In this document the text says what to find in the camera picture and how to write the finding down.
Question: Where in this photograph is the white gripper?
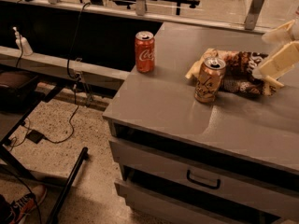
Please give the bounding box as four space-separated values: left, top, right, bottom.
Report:
252 7 299 80

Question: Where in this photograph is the brown chip bag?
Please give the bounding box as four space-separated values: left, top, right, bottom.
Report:
185 49 278 97

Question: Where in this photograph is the orange sparkling water can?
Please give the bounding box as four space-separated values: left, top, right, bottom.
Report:
194 57 226 103

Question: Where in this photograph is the red cola can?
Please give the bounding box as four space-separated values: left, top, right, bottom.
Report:
135 31 155 73

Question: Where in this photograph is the grey upper drawer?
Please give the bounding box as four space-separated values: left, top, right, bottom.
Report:
109 139 299 222

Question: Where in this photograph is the grey drawer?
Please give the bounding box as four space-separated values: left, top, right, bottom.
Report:
109 139 299 222
114 178 250 224

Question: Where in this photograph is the grey lower drawer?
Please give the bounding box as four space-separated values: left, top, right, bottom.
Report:
114 178 250 224

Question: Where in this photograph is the white spray bottle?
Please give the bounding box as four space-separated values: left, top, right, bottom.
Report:
13 27 33 56

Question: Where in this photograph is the black power adapter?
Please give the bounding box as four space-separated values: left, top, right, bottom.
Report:
26 130 44 144

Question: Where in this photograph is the orange sneaker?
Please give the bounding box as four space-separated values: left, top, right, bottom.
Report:
8 185 47 224

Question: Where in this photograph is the metal railing post right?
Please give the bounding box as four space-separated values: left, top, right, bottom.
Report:
244 0 264 31

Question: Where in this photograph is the black drawer handle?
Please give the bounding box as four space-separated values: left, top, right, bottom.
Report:
186 170 221 189

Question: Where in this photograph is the black power cable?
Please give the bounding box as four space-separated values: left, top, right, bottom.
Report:
43 2 92 145

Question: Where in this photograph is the black desk frame leg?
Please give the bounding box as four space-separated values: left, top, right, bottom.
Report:
46 147 88 224

